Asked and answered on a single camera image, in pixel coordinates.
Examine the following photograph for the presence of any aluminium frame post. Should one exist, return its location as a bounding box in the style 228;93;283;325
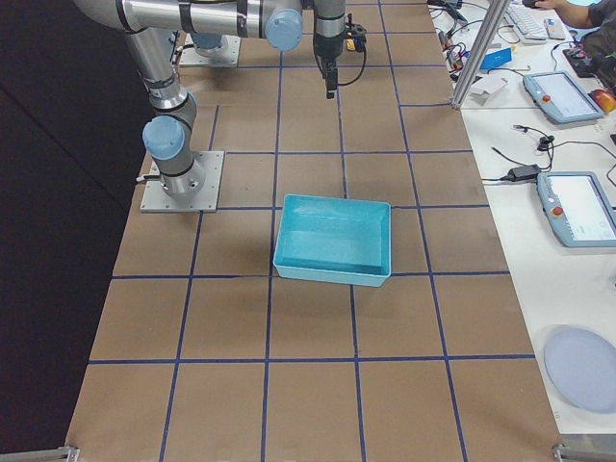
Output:
450;0;509;109

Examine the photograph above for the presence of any white keyboard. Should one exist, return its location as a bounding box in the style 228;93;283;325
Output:
504;3;549;45

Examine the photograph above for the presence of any white folded cardboard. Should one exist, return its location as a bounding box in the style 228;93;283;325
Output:
469;75;508;106

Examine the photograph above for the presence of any teach pendant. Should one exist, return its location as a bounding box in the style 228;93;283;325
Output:
523;71;604;124
536;171;615;248

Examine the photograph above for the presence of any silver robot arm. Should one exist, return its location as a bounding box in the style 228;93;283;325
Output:
75;1;303;198
179;1;347;99

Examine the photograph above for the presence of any upper teach pendant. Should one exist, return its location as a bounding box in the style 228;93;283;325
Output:
523;71;604;124

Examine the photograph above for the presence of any person forearm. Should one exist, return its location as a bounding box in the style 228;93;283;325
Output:
535;0;603;29

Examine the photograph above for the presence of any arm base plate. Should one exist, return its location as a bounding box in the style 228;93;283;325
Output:
177;35;241;67
140;151;224;213

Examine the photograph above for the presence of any blue small box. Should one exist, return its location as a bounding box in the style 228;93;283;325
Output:
479;47;512;71

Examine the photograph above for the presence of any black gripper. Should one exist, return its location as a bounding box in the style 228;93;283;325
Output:
315;45;343;99

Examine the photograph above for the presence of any light blue plastic bin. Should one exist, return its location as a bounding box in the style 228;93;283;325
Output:
273;194;392;287

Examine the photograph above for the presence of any pale blue round plate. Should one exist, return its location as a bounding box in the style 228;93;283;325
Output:
544;328;615;414

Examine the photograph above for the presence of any lower teach pendant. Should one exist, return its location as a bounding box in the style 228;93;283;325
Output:
536;171;615;248

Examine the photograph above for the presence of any black power adapter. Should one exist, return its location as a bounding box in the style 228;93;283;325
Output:
501;164;541;183

